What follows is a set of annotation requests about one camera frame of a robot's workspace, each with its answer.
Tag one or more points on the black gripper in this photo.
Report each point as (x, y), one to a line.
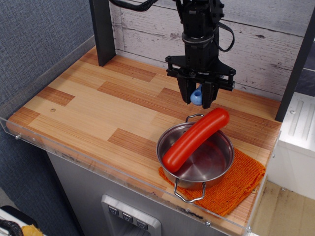
(202, 59)

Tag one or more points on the blue and grey toy spoon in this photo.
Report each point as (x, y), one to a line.
(196, 96)

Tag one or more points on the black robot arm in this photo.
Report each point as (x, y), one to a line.
(201, 21)

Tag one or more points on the red toy sausage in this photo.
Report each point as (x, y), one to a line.
(199, 132)

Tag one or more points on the orange knitted cloth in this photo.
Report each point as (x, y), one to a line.
(240, 180)

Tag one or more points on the white toy sink unit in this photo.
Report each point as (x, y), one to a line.
(292, 165)

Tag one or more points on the silver toy fridge cabinet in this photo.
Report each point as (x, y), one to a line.
(84, 190)

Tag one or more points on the grey dispenser button panel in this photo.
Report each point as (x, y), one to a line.
(125, 220)

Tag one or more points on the steel pot with handles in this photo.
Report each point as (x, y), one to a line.
(205, 167)

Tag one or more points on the black right vertical post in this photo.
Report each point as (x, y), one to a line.
(297, 69)

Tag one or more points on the clear acrylic guard rail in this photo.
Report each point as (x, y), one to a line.
(51, 100)

